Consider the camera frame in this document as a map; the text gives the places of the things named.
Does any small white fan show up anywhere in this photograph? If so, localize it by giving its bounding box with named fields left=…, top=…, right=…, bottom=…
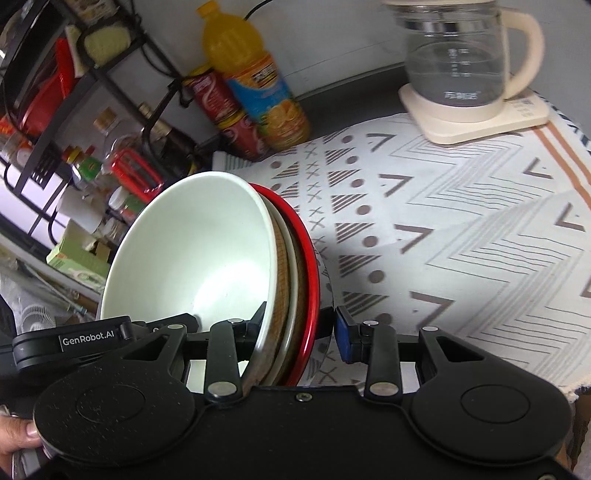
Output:
left=11, top=302, right=57, bottom=334

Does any patterned white tablecloth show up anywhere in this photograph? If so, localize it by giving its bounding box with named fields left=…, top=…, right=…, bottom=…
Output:
left=212, top=90, right=591, bottom=402

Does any black cable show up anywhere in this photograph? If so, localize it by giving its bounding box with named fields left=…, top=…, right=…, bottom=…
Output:
left=242, top=0, right=274, bottom=22

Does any dark sauce bottle gold cap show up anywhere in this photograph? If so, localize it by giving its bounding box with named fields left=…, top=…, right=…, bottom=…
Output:
left=137, top=103, right=195, bottom=177

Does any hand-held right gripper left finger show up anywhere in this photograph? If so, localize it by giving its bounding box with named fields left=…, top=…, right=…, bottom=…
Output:
left=122, top=302, right=269, bottom=402

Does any person's left hand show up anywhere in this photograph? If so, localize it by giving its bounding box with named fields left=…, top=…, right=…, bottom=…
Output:
left=0, top=413, right=43, bottom=457

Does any beige kettle base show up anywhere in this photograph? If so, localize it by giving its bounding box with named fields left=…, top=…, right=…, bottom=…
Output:
left=399, top=83, right=551, bottom=146

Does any pale green bowl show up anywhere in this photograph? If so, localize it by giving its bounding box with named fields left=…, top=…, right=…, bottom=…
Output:
left=99, top=171, right=278, bottom=370

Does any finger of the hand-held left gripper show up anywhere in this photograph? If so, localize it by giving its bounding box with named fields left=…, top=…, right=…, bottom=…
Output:
left=139, top=313, right=200, bottom=334

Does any red label jar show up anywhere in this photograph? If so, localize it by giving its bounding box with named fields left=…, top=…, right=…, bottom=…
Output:
left=110, top=149, right=163, bottom=193

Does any clear glass bottle gold cap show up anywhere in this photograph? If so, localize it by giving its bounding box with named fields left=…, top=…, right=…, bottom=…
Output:
left=93, top=107, right=140, bottom=160

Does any red soda can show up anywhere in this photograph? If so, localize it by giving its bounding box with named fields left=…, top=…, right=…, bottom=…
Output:
left=217, top=111, right=274, bottom=162
left=182, top=65, right=250, bottom=125

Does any green carton box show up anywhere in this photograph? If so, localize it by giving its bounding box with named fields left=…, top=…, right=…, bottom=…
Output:
left=46, top=220, right=115, bottom=292

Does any red rimmed plate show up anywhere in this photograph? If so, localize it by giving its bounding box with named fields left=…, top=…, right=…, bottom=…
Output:
left=249, top=182, right=321, bottom=387

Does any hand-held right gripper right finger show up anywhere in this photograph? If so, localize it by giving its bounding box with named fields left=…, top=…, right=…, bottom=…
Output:
left=335, top=305, right=481, bottom=400

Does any black metal rack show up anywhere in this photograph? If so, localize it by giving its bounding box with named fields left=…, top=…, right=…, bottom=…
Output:
left=0, top=0, right=204, bottom=245

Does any white plate blue script print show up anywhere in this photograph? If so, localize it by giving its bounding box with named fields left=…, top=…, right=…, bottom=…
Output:
left=242, top=194, right=296, bottom=386

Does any glass kettle beige handle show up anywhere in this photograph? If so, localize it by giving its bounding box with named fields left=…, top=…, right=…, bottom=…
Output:
left=381, top=0, right=546, bottom=107

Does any black appliance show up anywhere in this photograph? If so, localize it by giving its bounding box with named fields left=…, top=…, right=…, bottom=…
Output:
left=0, top=0, right=62, bottom=116

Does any yellow green sponge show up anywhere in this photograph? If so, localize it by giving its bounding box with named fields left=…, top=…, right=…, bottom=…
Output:
left=83, top=23, right=133, bottom=64

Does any red pot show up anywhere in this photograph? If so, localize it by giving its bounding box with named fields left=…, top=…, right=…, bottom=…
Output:
left=18, top=39, right=78, bottom=136

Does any orange juice bottle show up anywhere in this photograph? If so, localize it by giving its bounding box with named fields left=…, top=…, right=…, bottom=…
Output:
left=196, top=0, right=311, bottom=153

